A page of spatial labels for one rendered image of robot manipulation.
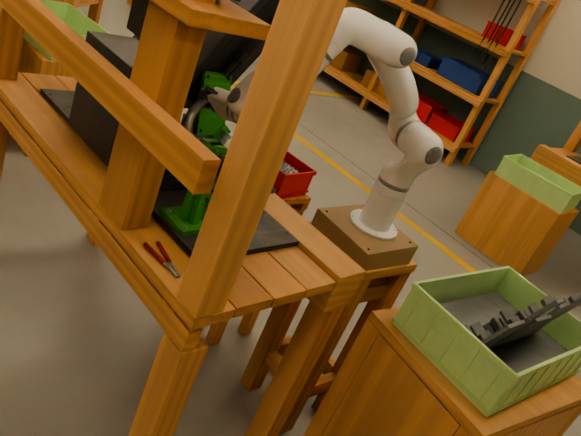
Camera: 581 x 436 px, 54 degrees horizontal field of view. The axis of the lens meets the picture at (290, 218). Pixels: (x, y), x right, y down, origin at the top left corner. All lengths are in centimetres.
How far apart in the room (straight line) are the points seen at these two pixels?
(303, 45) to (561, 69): 618
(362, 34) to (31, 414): 170
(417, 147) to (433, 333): 60
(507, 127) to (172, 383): 624
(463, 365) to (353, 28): 103
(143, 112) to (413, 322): 105
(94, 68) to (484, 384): 140
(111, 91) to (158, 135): 24
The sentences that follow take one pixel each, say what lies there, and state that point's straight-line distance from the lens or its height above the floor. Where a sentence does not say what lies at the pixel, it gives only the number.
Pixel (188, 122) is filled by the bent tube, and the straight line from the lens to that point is 188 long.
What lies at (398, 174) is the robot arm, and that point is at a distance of 203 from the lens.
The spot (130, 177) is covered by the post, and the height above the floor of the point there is 104.
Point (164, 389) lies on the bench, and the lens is 164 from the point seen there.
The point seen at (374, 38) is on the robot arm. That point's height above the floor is 158.
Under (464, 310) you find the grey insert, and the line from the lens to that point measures 214.
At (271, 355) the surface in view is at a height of 23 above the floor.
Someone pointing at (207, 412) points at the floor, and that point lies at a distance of 248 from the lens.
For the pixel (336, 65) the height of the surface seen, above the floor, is 30.
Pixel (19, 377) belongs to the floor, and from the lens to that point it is 245.
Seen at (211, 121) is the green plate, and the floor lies 112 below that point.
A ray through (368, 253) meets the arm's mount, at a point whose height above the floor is 92.
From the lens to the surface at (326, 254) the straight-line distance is 191.
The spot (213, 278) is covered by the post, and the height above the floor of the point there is 101.
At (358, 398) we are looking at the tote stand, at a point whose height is 50.
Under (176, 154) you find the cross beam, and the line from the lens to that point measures 136.
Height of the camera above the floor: 178
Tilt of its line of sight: 26 degrees down
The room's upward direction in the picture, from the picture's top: 23 degrees clockwise
